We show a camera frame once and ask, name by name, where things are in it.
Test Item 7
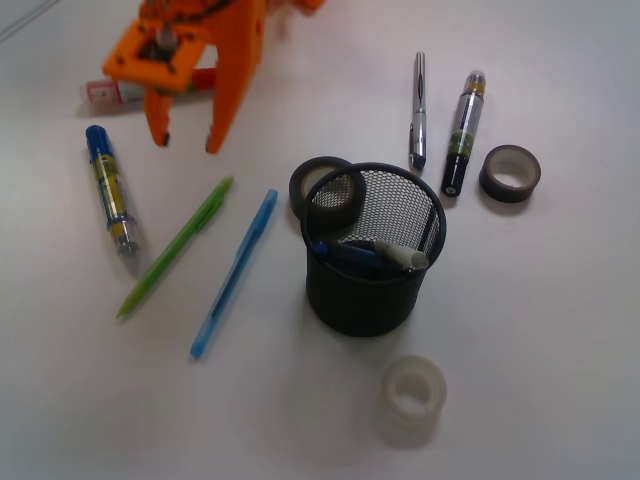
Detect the black whiteboard marker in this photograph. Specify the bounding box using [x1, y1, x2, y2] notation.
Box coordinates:
[441, 70, 486, 197]

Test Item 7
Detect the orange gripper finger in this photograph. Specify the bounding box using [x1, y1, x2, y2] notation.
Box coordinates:
[144, 88, 173, 147]
[206, 0, 265, 154]

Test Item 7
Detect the red whiteboard marker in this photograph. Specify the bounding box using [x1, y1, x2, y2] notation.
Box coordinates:
[80, 68, 217, 107]

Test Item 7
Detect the light blue pen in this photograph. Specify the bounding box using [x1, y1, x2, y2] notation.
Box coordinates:
[189, 189, 278, 360]

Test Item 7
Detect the dark tape roll behind holder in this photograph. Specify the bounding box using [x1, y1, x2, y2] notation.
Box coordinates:
[289, 156, 366, 231]

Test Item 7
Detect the black mesh pen holder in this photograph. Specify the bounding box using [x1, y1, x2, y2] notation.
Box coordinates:
[300, 163, 447, 337]

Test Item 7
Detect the dark blue ballpoint pen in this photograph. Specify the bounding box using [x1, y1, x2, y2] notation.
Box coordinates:
[312, 242, 384, 268]

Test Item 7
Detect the green mechanical pencil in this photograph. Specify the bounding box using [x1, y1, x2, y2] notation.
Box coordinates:
[116, 176, 234, 319]

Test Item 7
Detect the white pen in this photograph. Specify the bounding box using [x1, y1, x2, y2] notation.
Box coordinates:
[374, 239, 430, 270]

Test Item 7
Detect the clear tape roll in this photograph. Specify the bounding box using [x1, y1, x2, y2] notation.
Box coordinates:
[381, 355, 447, 431]

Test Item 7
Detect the dark tape roll right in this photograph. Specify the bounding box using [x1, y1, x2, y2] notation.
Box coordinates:
[479, 145, 541, 204]

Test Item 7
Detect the silver pen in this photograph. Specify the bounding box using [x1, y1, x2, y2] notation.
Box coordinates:
[409, 51, 427, 172]

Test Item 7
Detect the blue whiteboard marker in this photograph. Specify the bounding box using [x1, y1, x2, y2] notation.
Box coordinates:
[85, 125, 139, 257]

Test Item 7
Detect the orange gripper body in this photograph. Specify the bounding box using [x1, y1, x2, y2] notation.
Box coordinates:
[103, 1, 233, 93]

